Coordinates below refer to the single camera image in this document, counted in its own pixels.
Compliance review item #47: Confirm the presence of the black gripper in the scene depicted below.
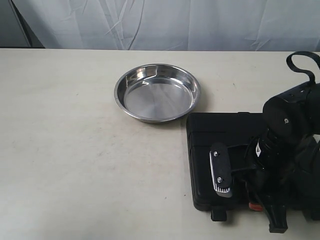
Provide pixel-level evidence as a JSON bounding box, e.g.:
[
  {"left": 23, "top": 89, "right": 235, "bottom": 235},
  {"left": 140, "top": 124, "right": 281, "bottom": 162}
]
[{"left": 231, "top": 139, "right": 299, "bottom": 233}]

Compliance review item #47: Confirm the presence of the black plastic tool case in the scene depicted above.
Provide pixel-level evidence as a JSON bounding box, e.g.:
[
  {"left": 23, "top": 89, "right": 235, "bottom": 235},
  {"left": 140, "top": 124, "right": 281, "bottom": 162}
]
[{"left": 186, "top": 112, "right": 320, "bottom": 222}]

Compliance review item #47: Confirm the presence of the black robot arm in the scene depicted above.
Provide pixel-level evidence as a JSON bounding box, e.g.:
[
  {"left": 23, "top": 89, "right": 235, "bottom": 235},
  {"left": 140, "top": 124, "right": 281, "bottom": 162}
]
[{"left": 225, "top": 84, "right": 320, "bottom": 233}]

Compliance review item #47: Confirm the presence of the round stainless steel pan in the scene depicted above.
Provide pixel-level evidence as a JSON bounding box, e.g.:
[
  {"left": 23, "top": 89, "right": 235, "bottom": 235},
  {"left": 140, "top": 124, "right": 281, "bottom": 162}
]
[{"left": 114, "top": 63, "right": 201, "bottom": 124}]

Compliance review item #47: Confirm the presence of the white backdrop curtain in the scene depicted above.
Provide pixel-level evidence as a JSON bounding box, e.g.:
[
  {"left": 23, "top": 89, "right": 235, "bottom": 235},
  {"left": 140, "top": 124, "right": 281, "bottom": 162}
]
[{"left": 14, "top": 0, "right": 320, "bottom": 52}]

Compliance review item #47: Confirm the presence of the black cable loop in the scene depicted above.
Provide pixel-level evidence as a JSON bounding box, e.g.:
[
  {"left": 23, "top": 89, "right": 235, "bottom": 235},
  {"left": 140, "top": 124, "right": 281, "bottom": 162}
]
[{"left": 285, "top": 51, "right": 320, "bottom": 88}]

